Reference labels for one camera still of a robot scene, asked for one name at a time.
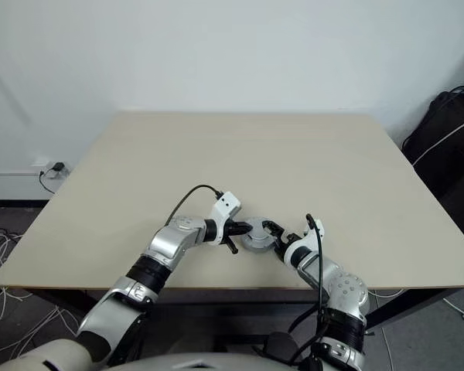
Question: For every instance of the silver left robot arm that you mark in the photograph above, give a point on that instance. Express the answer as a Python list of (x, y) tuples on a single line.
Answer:
[(166, 247)]

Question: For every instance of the dark rounded shape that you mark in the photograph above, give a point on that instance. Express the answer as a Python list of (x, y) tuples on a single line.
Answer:
[(280, 348)]

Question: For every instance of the grey robot torso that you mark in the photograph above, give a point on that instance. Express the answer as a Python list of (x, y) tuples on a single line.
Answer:
[(178, 363)]

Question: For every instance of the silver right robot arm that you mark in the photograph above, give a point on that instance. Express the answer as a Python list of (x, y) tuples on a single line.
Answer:
[(340, 286)]

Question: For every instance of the black bag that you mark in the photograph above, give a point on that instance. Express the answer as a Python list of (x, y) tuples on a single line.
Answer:
[(448, 147)]

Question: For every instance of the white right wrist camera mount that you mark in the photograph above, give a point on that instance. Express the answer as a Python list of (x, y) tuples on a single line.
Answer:
[(299, 247)]

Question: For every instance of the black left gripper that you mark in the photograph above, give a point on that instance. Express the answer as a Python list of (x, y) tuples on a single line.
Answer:
[(226, 231)]

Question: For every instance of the grey motor stator housing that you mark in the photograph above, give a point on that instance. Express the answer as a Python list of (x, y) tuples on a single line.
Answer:
[(255, 248)]

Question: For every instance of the white wall outlet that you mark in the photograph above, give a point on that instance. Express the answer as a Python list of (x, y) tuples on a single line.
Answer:
[(42, 162)]

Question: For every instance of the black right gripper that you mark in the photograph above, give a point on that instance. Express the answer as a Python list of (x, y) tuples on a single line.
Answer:
[(286, 241)]

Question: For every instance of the black table frame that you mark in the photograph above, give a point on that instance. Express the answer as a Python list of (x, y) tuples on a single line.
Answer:
[(410, 305)]

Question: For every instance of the grey disc with black hub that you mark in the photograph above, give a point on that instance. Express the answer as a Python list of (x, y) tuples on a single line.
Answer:
[(257, 230)]

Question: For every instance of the black charger plug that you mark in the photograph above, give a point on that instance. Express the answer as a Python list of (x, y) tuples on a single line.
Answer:
[(56, 167)]

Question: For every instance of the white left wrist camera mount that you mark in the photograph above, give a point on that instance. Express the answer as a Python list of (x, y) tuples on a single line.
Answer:
[(226, 201)]

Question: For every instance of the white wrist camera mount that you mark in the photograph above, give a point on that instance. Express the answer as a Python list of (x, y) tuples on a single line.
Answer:
[(299, 247), (226, 201)]

